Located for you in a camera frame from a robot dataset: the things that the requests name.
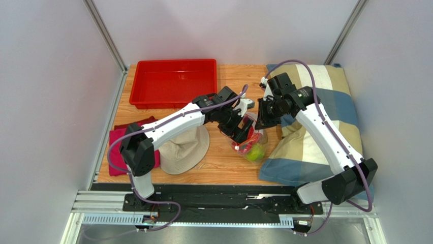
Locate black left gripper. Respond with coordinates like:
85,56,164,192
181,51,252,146
218,108,254,147

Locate clear zip top bag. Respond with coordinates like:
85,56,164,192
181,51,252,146
220,112,268,164

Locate red fake bell pepper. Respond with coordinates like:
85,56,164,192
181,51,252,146
233,115,264,155

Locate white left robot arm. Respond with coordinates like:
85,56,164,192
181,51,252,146
114,85,253,200

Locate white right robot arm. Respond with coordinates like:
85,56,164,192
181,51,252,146
255,73,378,211

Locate checkered blue beige pillow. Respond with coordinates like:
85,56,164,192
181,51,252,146
259,64,362,187

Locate beige bucket hat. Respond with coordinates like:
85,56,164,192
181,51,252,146
159,126,210,175

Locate red plastic bin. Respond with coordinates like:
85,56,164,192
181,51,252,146
129,59,218,109

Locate magenta folded cloth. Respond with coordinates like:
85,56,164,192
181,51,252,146
108,125,160,176

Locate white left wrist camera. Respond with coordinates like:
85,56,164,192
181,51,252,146
233,98,255,117

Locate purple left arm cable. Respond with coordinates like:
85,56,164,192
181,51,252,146
82,84,250,241

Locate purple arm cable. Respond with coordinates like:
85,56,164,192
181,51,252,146
82,84,250,241
260,59,374,236

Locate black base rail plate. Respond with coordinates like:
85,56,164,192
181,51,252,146
90,183,324,224

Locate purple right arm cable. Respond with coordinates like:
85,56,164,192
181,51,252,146
260,59,374,236

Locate aluminium frame rail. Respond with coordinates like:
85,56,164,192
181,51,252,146
61,184,386,243

